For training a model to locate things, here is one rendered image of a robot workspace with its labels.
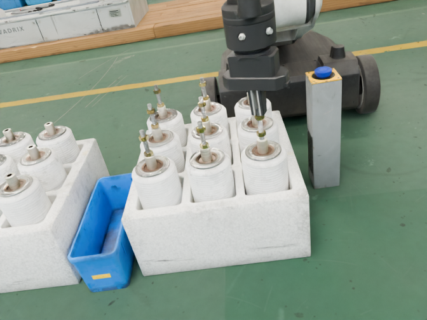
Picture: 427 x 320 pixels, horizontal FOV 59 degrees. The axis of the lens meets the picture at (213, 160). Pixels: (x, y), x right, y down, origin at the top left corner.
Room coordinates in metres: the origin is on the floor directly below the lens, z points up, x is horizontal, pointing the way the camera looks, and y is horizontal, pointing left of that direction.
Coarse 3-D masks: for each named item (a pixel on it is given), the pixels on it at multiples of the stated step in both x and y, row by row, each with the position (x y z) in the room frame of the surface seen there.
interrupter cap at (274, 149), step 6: (252, 144) 0.69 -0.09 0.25; (270, 144) 0.68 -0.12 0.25; (276, 144) 0.67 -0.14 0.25; (246, 150) 0.67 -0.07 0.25; (252, 150) 0.67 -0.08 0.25; (270, 150) 0.66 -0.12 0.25; (276, 150) 0.65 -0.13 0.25; (252, 156) 0.64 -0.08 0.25; (258, 156) 0.64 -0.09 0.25; (264, 156) 0.63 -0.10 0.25; (270, 156) 0.63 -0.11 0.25; (276, 156) 0.63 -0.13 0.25
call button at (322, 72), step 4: (316, 68) 0.85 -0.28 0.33; (320, 68) 0.84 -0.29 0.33; (324, 68) 0.84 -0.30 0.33; (328, 68) 0.84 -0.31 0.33; (316, 72) 0.83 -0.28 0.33; (320, 72) 0.82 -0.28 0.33; (324, 72) 0.82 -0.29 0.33; (328, 72) 0.82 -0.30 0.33; (316, 76) 0.83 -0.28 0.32; (320, 76) 0.82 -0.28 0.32; (324, 76) 0.82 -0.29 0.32; (328, 76) 0.82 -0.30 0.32
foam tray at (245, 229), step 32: (192, 128) 0.95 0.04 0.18; (288, 160) 0.71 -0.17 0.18; (288, 192) 0.60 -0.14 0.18; (128, 224) 0.61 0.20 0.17; (160, 224) 0.61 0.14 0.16; (192, 224) 0.60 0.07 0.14; (224, 224) 0.59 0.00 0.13; (256, 224) 0.59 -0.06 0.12; (288, 224) 0.58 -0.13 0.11; (160, 256) 0.61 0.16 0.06; (192, 256) 0.60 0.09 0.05; (224, 256) 0.60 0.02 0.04; (256, 256) 0.59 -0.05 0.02; (288, 256) 0.58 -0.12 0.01
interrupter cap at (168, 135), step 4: (164, 132) 0.82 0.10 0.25; (168, 132) 0.82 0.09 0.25; (172, 132) 0.81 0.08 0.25; (148, 136) 0.82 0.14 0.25; (152, 136) 0.82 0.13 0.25; (164, 136) 0.81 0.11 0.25; (168, 136) 0.80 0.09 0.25; (172, 136) 0.79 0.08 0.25; (148, 140) 0.80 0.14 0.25; (152, 140) 0.80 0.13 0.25; (160, 140) 0.79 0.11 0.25; (164, 140) 0.78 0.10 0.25; (168, 140) 0.78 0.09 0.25; (148, 144) 0.78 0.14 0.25; (152, 144) 0.78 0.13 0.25; (156, 144) 0.77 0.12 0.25; (160, 144) 0.77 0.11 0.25; (164, 144) 0.77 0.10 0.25
